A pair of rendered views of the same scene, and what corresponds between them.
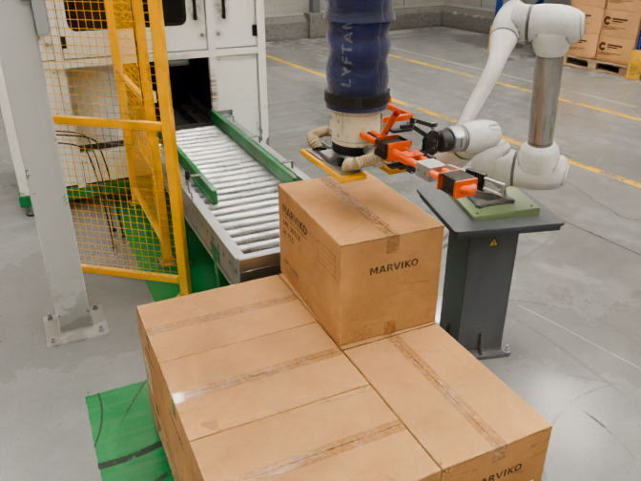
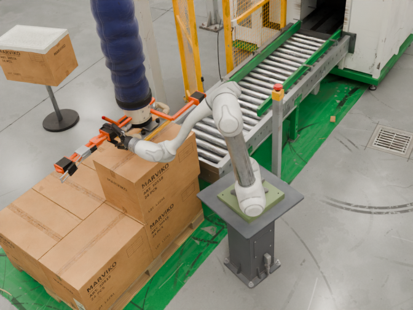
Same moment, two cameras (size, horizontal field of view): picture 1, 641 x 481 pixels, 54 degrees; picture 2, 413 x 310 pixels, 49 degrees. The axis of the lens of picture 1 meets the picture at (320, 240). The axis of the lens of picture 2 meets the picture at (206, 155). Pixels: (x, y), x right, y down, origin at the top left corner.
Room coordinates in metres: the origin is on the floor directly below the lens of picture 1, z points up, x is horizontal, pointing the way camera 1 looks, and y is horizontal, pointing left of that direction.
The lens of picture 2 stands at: (1.58, -2.50, 2.91)
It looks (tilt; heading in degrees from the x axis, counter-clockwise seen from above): 41 degrees down; 67
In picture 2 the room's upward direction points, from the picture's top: 7 degrees counter-clockwise
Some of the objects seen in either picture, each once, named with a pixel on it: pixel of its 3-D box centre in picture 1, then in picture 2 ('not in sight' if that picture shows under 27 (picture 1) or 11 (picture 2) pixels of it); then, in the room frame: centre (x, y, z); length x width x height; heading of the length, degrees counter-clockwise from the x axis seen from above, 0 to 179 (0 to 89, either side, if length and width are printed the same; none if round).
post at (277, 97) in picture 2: not in sight; (276, 142); (3.22, -0.17, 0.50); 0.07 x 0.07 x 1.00; 25
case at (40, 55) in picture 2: not in sight; (36, 55); (1.81, 1.92, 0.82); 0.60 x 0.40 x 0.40; 133
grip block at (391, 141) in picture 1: (392, 147); (109, 131); (1.94, -0.23, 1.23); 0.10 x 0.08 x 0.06; 116
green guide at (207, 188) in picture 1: (172, 154); (257, 55); (3.75, 0.93, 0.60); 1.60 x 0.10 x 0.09; 25
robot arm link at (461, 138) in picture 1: (453, 138); (136, 145); (2.04, -0.45, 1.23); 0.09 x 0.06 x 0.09; 26
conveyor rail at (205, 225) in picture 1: (177, 189); (233, 80); (3.41, 0.83, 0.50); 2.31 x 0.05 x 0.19; 25
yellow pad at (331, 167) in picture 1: (331, 159); not in sight; (2.13, -0.04, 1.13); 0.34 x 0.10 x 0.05; 26
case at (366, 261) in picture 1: (354, 250); (149, 166); (2.16, -0.13, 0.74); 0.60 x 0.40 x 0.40; 24
